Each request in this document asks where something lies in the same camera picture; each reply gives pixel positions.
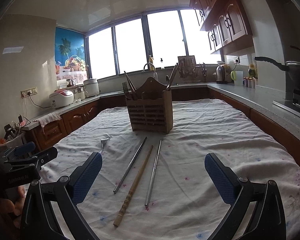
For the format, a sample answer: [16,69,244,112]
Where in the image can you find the chopsticks in holder right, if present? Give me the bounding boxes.
[166,63,179,90]

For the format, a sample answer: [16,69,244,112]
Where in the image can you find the white tall rice cooker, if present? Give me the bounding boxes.
[83,78,100,98]

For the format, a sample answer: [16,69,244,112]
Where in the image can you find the green lid white pitcher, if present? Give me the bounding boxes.
[230,70,243,86]

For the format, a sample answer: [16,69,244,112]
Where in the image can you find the oil bottle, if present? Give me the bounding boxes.
[248,64,257,79]

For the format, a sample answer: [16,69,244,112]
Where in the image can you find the steel electric kettle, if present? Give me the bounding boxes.
[216,64,228,84]

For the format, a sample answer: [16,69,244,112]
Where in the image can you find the left steel chopstick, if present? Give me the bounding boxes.
[113,137,147,194]

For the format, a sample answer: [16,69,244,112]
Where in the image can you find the tropical fruit poster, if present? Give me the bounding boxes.
[55,27,88,84]

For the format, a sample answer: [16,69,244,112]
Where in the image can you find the floral white tablecloth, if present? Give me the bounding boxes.
[40,99,300,239]

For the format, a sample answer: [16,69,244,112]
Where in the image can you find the dark steel fork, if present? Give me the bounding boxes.
[122,82,133,100]

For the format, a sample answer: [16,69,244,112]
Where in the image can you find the left hand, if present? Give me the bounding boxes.
[0,186,25,228]

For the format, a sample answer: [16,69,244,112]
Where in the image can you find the small white blender appliance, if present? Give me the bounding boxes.
[73,87,85,101]

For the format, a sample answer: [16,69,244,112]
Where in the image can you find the wall power strip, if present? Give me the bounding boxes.
[21,87,38,98]

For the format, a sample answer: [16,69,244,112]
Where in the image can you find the lower wooden cabinets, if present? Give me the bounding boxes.
[26,86,300,166]

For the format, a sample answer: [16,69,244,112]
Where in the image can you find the chopsticks in holder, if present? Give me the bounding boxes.
[124,72,138,100]
[166,63,179,90]

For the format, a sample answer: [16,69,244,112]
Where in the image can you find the kitchen sink faucet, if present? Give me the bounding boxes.
[143,62,158,80]

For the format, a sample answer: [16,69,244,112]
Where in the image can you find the yellow soap bottle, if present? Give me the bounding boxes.
[149,55,155,71]

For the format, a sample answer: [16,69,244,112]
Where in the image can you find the chopsticks in holder left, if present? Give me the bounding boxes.
[124,72,138,100]

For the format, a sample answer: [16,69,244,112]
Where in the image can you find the steel spoon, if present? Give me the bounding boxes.
[166,75,172,91]

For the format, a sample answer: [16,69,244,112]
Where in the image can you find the wooden utensil holder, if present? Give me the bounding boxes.
[126,77,173,134]

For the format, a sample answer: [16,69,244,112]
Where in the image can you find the black wok with handle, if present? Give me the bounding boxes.
[254,45,300,90]

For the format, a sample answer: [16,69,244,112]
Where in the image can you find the white red rice cooker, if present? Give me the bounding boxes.
[49,90,74,109]

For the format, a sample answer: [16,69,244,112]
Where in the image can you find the shiny steel fork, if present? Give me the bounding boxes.
[100,137,110,154]

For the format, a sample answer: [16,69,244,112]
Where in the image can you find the steel chopstick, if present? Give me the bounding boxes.
[145,139,162,207]
[113,137,147,194]

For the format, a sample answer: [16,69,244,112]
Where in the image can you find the knife rack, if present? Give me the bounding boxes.
[178,55,198,79]

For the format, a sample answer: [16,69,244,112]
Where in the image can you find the pink white dish towel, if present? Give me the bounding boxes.
[34,112,61,130]

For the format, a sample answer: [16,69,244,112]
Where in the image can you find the wooden bamboo chopstick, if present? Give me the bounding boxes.
[113,145,153,228]

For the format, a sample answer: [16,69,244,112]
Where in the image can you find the right steel chopstick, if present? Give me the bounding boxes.
[145,139,162,207]

